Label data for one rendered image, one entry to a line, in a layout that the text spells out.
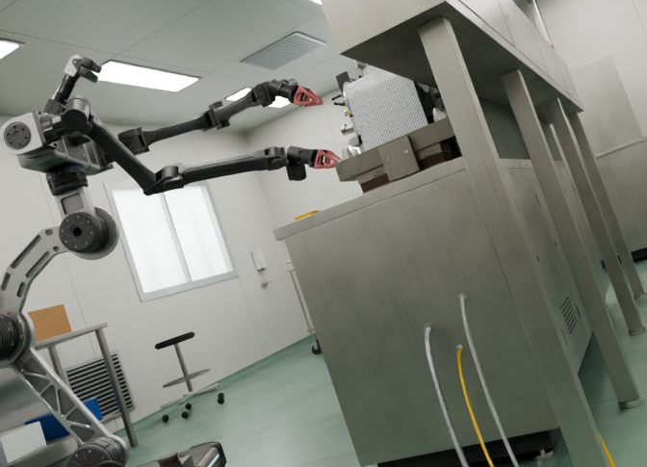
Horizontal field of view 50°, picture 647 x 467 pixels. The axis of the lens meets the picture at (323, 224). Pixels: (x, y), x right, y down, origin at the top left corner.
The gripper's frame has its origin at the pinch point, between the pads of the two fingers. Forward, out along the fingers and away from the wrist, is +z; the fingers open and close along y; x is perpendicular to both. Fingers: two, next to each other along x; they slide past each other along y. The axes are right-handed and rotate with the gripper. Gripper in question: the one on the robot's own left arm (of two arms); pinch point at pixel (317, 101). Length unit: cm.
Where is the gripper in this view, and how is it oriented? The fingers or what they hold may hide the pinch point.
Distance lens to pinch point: 254.7
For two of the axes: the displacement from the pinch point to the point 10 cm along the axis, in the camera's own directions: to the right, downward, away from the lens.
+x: 3.0, -9.3, -2.0
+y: -4.2, 0.6, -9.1
